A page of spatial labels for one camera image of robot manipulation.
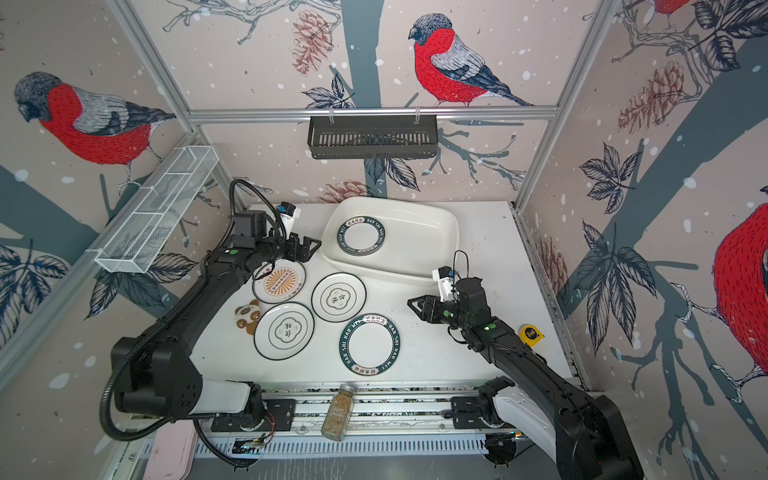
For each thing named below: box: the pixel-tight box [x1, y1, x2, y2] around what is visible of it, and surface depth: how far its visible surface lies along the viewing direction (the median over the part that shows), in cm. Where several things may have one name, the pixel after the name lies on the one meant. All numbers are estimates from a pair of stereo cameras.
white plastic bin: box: [320, 196, 460, 283], surface depth 110 cm
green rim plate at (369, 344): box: [339, 313, 401, 377], surface depth 87 cm
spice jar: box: [321, 383, 355, 442], surface depth 71 cm
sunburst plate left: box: [252, 259, 307, 304], surface depth 100 cm
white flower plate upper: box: [311, 272, 367, 323], surface depth 97 cm
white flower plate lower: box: [253, 301, 315, 361], surface depth 90 cm
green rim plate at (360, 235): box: [337, 216, 386, 257], surface depth 112 cm
